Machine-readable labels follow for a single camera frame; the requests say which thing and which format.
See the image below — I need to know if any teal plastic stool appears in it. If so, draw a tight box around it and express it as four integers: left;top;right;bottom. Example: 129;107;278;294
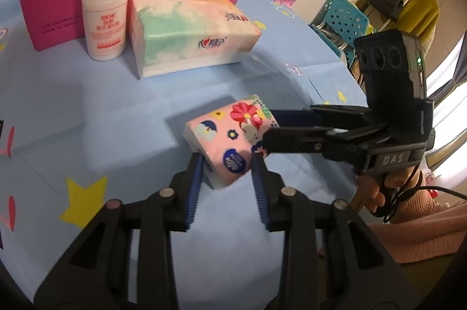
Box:
310;0;376;77

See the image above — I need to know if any white window curtain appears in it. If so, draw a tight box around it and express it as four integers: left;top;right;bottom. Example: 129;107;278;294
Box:
425;32;467;186

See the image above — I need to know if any black cable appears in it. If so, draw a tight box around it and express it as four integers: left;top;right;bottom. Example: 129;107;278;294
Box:
383;164;467;223

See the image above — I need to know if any black shoulder bag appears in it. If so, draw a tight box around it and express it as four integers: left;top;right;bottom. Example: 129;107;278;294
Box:
368;0;405;23

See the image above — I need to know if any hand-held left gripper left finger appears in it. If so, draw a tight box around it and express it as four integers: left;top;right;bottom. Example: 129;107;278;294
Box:
33;152;205;310

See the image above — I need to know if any person's right forearm pink sleeve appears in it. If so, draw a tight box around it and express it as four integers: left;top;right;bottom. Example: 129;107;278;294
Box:
317;167;467;265

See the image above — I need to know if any pastel facial tissue pack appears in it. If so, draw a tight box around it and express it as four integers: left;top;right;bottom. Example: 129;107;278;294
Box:
128;0;262;79

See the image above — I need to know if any blue cartoon printed bed sheet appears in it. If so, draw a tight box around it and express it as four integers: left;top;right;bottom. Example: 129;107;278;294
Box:
0;0;365;310

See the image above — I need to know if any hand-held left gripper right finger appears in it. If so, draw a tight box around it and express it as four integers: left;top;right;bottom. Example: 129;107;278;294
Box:
251;151;420;310

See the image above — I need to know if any pink floral tissue packet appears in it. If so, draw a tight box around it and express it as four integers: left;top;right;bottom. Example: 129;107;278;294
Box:
183;94;281;190

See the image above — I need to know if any person's right hand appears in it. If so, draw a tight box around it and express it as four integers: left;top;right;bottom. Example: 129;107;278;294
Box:
364;167;424;215

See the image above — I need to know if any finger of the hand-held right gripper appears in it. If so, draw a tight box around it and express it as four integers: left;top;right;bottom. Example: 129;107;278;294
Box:
262;127;388;162
272;106;377;130

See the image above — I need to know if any white lotion pump bottle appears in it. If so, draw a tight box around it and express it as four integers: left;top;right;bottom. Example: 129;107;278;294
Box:
81;0;130;61

